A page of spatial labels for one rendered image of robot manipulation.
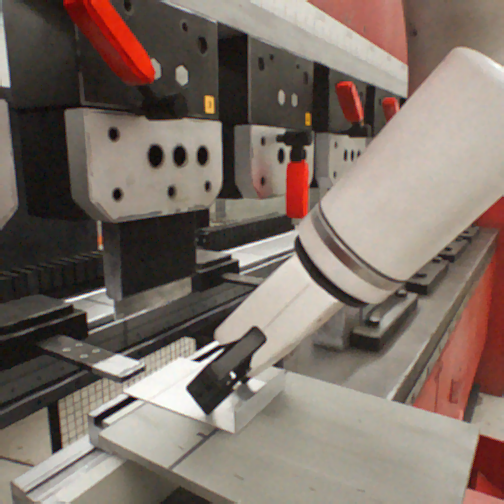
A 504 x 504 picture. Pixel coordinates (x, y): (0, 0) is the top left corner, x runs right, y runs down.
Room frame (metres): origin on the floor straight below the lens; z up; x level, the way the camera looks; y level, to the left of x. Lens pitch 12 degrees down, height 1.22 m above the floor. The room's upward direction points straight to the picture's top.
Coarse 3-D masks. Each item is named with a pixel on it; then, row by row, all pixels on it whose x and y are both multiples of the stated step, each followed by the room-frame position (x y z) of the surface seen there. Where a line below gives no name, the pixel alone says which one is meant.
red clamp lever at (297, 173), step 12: (288, 132) 0.50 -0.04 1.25; (300, 132) 0.50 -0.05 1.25; (288, 144) 0.51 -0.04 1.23; (300, 144) 0.50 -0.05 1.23; (300, 156) 0.50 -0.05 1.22; (288, 168) 0.50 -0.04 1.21; (300, 168) 0.49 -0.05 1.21; (288, 180) 0.50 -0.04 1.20; (300, 180) 0.49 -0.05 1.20; (288, 192) 0.50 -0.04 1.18; (300, 192) 0.50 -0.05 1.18; (288, 204) 0.50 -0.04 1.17; (300, 204) 0.50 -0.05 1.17; (300, 216) 0.50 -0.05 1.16
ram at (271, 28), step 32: (192, 0) 0.41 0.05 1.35; (224, 0) 0.44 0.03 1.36; (320, 0) 0.62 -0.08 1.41; (352, 0) 0.71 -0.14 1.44; (384, 0) 0.83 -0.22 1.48; (224, 32) 0.47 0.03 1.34; (256, 32) 0.49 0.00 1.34; (288, 32) 0.55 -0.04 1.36; (384, 32) 0.84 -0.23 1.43; (320, 64) 0.63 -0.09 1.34; (352, 64) 0.72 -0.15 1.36
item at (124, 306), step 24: (168, 216) 0.42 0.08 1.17; (192, 216) 0.45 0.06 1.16; (120, 240) 0.37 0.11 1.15; (144, 240) 0.39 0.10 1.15; (168, 240) 0.42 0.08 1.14; (192, 240) 0.44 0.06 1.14; (120, 264) 0.37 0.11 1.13; (144, 264) 0.39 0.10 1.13; (168, 264) 0.41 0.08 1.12; (192, 264) 0.44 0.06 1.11; (120, 288) 0.37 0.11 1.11; (144, 288) 0.39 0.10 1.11; (168, 288) 0.43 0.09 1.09; (120, 312) 0.37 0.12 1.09
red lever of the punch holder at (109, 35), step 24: (72, 0) 0.27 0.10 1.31; (96, 0) 0.27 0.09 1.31; (96, 24) 0.28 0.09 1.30; (120, 24) 0.29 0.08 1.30; (96, 48) 0.29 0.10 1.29; (120, 48) 0.29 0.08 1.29; (120, 72) 0.30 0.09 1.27; (144, 72) 0.30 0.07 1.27; (144, 96) 0.32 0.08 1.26; (168, 96) 0.32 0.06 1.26; (168, 120) 0.33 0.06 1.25
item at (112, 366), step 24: (0, 312) 0.52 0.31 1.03; (24, 312) 0.52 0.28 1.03; (48, 312) 0.52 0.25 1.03; (72, 312) 0.55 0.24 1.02; (0, 336) 0.47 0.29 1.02; (24, 336) 0.49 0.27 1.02; (48, 336) 0.51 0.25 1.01; (72, 336) 0.54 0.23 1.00; (0, 360) 0.46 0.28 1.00; (24, 360) 0.48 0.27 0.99; (72, 360) 0.45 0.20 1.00; (96, 360) 0.45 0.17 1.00; (120, 360) 0.45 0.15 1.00
